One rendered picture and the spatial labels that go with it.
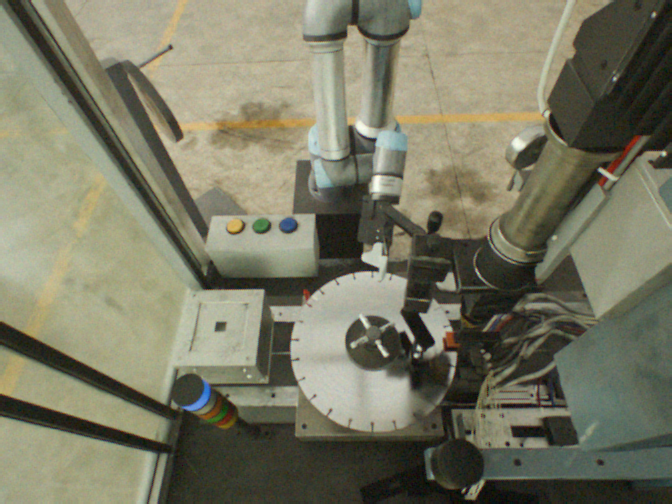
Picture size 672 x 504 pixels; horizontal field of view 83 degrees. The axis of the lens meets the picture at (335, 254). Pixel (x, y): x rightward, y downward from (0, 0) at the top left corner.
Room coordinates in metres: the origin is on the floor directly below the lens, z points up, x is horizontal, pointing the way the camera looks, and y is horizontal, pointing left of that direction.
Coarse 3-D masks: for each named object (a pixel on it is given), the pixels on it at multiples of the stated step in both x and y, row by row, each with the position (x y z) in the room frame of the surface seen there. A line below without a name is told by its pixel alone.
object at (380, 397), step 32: (320, 288) 0.40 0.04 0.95; (352, 288) 0.39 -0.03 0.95; (384, 288) 0.38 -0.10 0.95; (320, 320) 0.32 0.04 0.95; (352, 320) 0.32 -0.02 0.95; (448, 320) 0.30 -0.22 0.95; (320, 352) 0.25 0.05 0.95; (416, 352) 0.24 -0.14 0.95; (448, 352) 0.23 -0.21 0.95; (320, 384) 0.19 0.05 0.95; (352, 384) 0.19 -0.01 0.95; (384, 384) 0.18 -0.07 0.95; (416, 384) 0.18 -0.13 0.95; (448, 384) 0.17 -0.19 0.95; (352, 416) 0.13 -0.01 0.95; (384, 416) 0.12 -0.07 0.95; (416, 416) 0.12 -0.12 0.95
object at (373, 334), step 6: (366, 324) 0.28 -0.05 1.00; (390, 324) 0.28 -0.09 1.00; (366, 330) 0.27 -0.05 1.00; (372, 330) 0.27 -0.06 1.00; (378, 330) 0.27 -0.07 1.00; (384, 330) 0.27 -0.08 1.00; (366, 336) 0.26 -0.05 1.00; (372, 336) 0.26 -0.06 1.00; (378, 336) 0.26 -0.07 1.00; (354, 342) 0.25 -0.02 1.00; (360, 342) 0.25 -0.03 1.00; (372, 342) 0.25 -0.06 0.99; (378, 342) 0.25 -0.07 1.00; (384, 348) 0.23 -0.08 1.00; (384, 354) 0.22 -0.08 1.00
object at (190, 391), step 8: (184, 376) 0.16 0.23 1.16; (192, 376) 0.16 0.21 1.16; (176, 384) 0.15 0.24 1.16; (184, 384) 0.15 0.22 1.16; (192, 384) 0.15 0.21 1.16; (200, 384) 0.15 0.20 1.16; (176, 392) 0.14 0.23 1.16; (184, 392) 0.14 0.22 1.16; (192, 392) 0.14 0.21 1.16; (200, 392) 0.14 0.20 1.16; (208, 392) 0.14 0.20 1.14; (176, 400) 0.13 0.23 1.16; (184, 400) 0.13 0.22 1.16; (192, 400) 0.13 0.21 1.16; (200, 400) 0.13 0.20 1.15; (184, 408) 0.13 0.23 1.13; (192, 408) 0.12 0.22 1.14
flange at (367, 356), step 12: (360, 324) 0.30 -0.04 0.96; (372, 324) 0.30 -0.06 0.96; (384, 324) 0.30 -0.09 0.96; (348, 336) 0.28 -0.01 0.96; (360, 336) 0.27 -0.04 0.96; (384, 336) 0.27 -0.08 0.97; (396, 336) 0.27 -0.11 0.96; (348, 348) 0.25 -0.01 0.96; (360, 348) 0.25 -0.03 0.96; (372, 348) 0.24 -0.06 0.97; (396, 348) 0.25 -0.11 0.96; (360, 360) 0.23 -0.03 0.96; (372, 360) 0.23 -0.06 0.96; (384, 360) 0.22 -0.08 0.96
